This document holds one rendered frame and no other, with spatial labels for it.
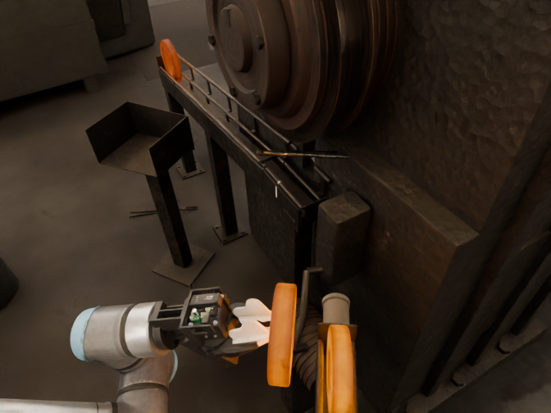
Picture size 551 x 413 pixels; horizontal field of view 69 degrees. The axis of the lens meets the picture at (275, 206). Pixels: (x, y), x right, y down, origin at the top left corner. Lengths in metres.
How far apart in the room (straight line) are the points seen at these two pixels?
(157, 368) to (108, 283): 1.12
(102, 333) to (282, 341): 0.31
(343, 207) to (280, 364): 0.41
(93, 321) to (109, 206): 1.54
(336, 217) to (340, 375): 0.33
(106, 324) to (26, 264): 1.45
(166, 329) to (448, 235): 0.52
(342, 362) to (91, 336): 0.42
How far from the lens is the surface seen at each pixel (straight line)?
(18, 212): 2.48
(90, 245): 2.11
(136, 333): 0.71
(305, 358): 1.00
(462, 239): 0.80
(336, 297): 0.88
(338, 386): 0.71
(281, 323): 0.60
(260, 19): 0.73
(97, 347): 0.77
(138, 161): 1.46
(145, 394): 0.81
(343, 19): 0.71
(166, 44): 1.97
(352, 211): 0.90
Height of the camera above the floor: 1.42
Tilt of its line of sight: 44 degrees down
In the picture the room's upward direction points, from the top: 3 degrees counter-clockwise
